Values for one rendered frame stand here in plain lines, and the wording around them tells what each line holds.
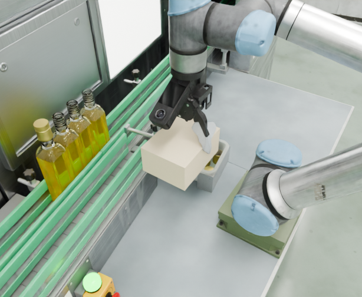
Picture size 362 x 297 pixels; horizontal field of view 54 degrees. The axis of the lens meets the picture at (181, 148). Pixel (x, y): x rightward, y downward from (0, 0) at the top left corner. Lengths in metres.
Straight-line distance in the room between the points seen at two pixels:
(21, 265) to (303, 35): 0.78
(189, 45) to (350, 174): 0.38
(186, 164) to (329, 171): 0.29
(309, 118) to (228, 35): 1.01
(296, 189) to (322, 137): 0.76
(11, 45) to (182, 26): 0.45
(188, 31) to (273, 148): 0.41
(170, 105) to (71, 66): 0.48
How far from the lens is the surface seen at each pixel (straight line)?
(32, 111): 1.05
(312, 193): 0.76
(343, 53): 0.74
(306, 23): 0.74
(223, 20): 0.64
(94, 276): 0.94
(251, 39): 0.63
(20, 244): 0.92
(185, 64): 0.70
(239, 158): 1.34
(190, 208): 1.16
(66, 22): 1.09
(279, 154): 0.92
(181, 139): 0.83
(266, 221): 0.82
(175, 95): 0.73
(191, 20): 0.66
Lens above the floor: 1.67
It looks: 43 degrees down
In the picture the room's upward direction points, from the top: straight up
